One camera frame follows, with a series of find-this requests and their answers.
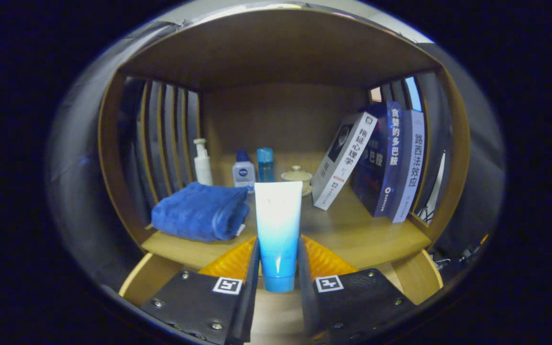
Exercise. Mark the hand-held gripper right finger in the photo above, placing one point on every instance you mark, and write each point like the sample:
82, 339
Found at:
304, 297

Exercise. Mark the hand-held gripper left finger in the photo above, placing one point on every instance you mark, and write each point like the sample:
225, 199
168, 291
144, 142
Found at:
252, 297

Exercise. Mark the white and blue tube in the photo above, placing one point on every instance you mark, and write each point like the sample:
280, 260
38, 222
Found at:
278, 225

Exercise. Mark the wooden countertop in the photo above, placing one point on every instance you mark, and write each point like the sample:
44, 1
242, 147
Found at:
352, 230

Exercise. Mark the wooden cabinet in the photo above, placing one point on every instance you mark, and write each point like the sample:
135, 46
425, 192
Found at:
276, 52

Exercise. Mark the blue folded towel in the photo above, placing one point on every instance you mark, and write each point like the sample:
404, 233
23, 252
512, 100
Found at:
194, 211

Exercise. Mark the beige lidded teacup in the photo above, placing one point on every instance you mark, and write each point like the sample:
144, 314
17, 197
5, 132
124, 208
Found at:
296, 176

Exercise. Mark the white bottle with blue cap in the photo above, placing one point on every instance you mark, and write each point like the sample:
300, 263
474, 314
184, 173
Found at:
243, 172

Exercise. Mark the clear blue bottle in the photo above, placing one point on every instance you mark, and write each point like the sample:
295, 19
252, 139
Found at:
265, 165

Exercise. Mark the white pump bottle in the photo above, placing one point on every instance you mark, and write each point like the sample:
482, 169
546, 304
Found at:
203, 167

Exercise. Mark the white book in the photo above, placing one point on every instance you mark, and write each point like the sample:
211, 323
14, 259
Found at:
348, 158

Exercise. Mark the dark blue book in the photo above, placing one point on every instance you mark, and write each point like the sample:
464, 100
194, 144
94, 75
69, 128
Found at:
391, 158

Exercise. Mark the grey lavender book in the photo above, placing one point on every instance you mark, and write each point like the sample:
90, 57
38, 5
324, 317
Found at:
412, 163

